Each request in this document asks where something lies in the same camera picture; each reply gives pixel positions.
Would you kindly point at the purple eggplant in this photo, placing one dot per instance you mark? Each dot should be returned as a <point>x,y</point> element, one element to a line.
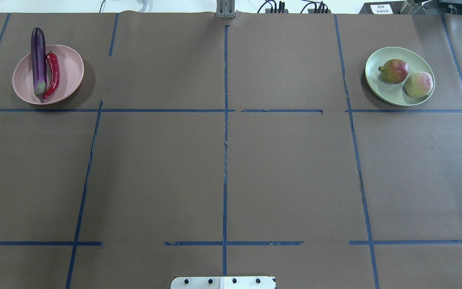
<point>38,62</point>

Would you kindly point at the green-pink peach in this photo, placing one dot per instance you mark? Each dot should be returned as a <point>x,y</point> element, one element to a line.
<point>419,84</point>

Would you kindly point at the pink plate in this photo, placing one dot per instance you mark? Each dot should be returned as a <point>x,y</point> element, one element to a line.
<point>71,73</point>

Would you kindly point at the green plate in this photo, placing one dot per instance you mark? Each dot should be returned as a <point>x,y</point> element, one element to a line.
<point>396,93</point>

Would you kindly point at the red chili pepper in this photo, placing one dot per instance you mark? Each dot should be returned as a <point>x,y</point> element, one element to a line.
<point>53,62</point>

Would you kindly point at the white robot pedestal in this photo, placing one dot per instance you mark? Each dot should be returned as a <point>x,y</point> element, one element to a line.
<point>224,282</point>

